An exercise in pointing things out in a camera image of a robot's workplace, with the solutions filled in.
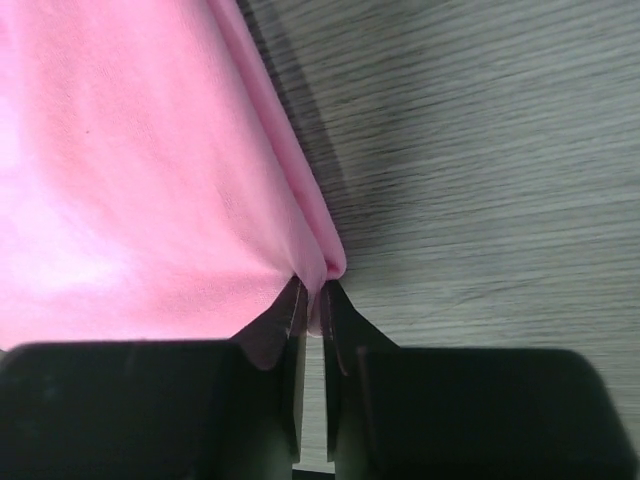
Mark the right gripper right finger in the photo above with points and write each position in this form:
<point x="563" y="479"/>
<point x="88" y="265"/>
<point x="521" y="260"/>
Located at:
<point x="398" y="412"/>

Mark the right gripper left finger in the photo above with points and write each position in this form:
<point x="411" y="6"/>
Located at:
<point x="206" y="409"/>

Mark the pink t shirt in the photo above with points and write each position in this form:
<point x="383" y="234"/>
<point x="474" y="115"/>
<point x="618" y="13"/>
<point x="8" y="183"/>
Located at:
<point x="152" y="186"/>

